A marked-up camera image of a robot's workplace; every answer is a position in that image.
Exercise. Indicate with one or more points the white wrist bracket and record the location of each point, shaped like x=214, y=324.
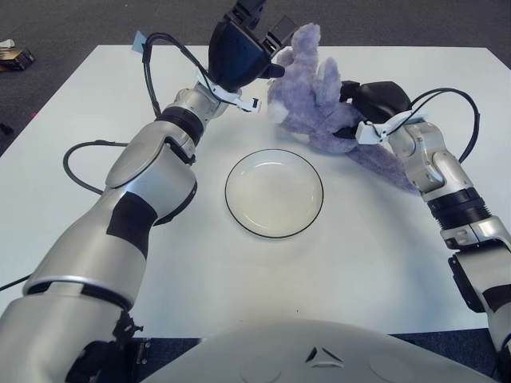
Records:
x=367, y=131
x=249, y=105

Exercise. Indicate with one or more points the white item on floor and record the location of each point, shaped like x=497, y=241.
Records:
x=6, y=44

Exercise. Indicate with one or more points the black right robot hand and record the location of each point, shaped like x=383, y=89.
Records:
x=379, y=99

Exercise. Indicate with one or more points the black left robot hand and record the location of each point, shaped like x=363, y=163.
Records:
x=235, y=56

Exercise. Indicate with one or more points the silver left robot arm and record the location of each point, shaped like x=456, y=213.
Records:
x=147, y=179

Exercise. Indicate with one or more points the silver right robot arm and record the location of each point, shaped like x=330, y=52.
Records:
x=431, y=159

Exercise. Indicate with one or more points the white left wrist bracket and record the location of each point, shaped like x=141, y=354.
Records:
x=249, y=105

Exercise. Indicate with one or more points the dark box on floor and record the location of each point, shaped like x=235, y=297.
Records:
x=18, y=60

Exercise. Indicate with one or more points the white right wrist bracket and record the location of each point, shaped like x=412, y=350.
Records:
x=367, y=131

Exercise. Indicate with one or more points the black object on floor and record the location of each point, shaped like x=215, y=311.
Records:
x=3, y=128

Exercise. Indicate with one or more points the purple plush bunny doll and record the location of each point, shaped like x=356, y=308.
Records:
x=307, y=99

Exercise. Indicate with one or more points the white plate with black rim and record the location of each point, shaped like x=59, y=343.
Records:
x=273, y=195

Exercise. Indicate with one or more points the black bracket under table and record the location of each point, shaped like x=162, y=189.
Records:
x=143, y=351

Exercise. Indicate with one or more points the grey robot torso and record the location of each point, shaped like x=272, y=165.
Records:
x=299, y=351

